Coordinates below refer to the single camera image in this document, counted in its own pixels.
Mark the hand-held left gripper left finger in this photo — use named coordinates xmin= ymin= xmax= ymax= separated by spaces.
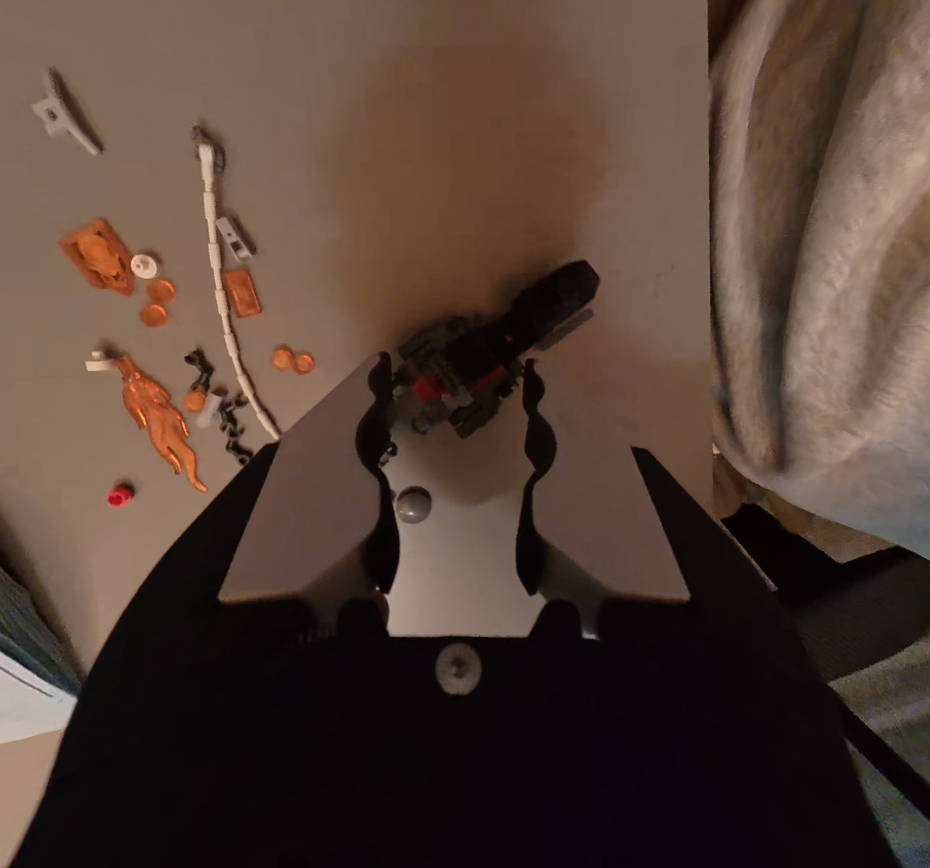
xmin=218 ymin=352 xmax=403 ymax=604

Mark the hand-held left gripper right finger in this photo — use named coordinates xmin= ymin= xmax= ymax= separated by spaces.
xmin=514 ymin=358 xmax=691 ymax=641

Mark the black toy motorcycle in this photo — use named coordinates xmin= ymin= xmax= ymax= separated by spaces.
xmin=392 ymin=259 xmax=602 ymax=442

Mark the white chain piece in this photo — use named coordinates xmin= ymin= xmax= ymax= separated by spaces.
xmin=195 ymin=141 xmax=283 ymax=442

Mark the large orange flame piece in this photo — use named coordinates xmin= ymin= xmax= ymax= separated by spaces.
xmin=109 ymin=354 xmax=208 ymax=493

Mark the orange rectangular tile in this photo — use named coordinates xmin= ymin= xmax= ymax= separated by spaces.
xmin=221 ymin=268 xmax=264 ymax=319

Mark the small light grey clip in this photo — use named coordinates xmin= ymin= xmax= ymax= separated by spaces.
xmin=216 ymin=214 xmax=257 ymax=260

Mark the orange skull shield tile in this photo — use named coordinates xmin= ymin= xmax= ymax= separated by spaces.
xmin=58 ymin=218 xmax=138 ymax=296

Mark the open instruction booklet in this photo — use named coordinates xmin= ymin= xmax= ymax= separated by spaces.
xmin=0 ymin=563 xmax=81 ymax=744

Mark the small dark grey piece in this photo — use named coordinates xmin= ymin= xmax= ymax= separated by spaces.
xmin=190 ymin=124 xmax=228 ymax=173

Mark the dark furniture frame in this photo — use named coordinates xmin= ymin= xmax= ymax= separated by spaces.
xmin=719 ymin=501 xmax=930 ymax=800

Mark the light grey bracket piece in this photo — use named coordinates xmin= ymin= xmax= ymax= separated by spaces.
xmin=31 ymin=69 xmax=104 ymax=157

